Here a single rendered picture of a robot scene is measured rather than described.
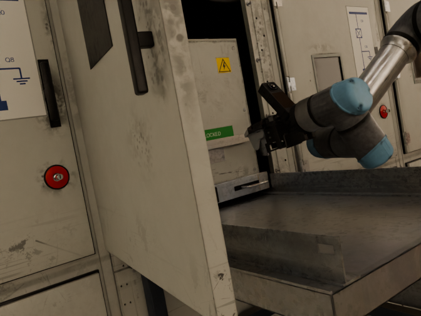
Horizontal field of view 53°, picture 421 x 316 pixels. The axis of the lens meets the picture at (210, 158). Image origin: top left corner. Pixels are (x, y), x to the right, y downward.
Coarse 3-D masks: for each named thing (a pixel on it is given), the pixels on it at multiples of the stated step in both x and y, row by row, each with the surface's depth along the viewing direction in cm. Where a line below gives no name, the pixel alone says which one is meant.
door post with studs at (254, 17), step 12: (252, 0) 143; (252, 12) 143; (252, 24) 143; (252, 36) 143; (264, 36) 145; (252, 48) 143; (264, 48) 145; (252, 60) 147; (264, 60) 145; (264, 72) 144; (264, 108) 144; (276, 156) 146; (276, 168) 145; (288, 168) 148
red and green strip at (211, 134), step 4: (216, 128) 136; (220, 128) 137; (224, 128) 138; (228, 128) 139; (208, 132) 134; (212, 132) 135; (216, 132) 136; (220, 132) 137; (224, 132) 138; (228, 132) 139; (232, 132) 140; (208, 136) 134; (212, 136) 135; (216, 136) 136; (220, 136) 137; (224, 136) 138; (228, 136) 139
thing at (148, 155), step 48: (96, 0) 73; (144, 0) 55; (96, 48) 79; (144, 48) 55; (96, 96) 87; (144, 96) 62; (192, 96) 53; (96, 144) 95; (144, 144) 66; (192, 144) 52; (96, 192) 105; (144, 192) 70; (192, 192) 53; (144, 240) 75; (192, 240) 56; (192, 288) 59
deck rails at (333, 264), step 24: (384, 168) 111; (408, 168) 105; (288, 192) 138; (312, 192) 130; (336, 192) 123; (360, 192) 117; (384, 192) 111; (408, 192) 106; (240, 240) 75; (264, 240) 69; (288, 240) 65; (312, 240) 61; (336, 240) 57; (264, 264) 70; (288, 264) 66; (312, 264) 62; (336, 264) 58
